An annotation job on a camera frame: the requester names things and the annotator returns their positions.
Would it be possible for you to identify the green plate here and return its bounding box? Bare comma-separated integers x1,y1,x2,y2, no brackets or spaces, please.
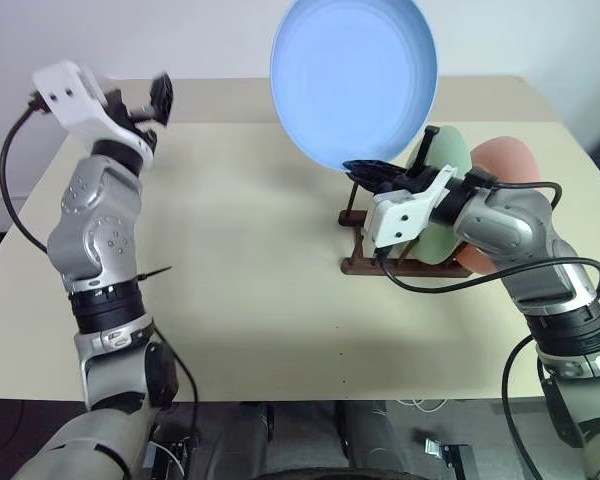
404,124,474,266

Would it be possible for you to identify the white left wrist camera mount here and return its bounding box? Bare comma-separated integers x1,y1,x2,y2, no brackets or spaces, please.
31,59,156,159

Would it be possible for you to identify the red plate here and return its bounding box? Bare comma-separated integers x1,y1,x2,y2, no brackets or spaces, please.
457,137,540,276

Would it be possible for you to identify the thin white floor cable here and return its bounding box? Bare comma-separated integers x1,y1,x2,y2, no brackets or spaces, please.
393,398,452,414

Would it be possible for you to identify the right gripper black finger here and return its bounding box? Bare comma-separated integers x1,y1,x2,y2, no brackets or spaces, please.
343,158,407,179
348,172,399,195

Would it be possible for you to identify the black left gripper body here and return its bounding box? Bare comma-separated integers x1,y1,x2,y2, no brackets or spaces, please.
102,89,159,147

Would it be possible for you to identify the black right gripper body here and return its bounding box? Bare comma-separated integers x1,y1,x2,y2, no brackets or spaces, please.
377,167,439,199

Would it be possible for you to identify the black metal floor bracket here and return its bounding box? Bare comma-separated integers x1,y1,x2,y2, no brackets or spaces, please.
423,437,475,480

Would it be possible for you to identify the dark circuit box with wires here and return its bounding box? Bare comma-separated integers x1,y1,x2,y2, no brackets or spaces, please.
143,433,201,480

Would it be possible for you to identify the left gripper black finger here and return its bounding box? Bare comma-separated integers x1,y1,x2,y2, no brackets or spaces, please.
150,72,175,102
148,98,172,126

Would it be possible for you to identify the blue plate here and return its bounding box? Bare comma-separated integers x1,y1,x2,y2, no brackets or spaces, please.
269,0,440,175

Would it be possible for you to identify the dark wooden dish rack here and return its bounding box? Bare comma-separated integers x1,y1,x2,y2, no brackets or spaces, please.
338,126,474,277

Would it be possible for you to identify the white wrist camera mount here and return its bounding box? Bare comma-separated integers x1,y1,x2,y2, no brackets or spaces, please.
371,166,459,250
31,59,156,159

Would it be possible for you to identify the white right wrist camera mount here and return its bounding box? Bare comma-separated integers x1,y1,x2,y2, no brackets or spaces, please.
371,166,459,250

